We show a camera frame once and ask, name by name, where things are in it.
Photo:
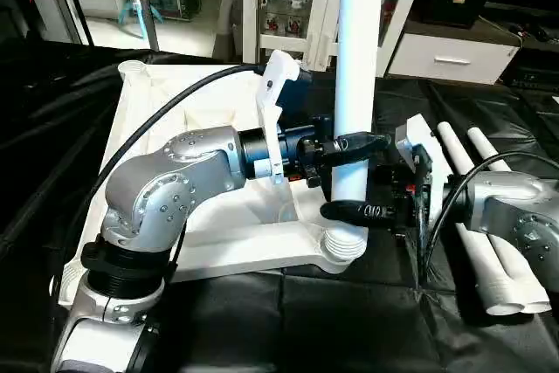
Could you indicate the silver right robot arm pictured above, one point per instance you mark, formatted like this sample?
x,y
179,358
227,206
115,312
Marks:
x,y
515,216

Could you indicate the white drawer unit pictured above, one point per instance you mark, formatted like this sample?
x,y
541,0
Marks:
x,y
450,58

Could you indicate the black mat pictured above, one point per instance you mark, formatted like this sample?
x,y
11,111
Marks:
x,y
306,329

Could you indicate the white glass door cabinet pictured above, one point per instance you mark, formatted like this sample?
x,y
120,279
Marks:
x,y
319,15

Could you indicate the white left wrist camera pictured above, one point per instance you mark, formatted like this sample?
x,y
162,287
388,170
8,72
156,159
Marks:
x,y
278,85

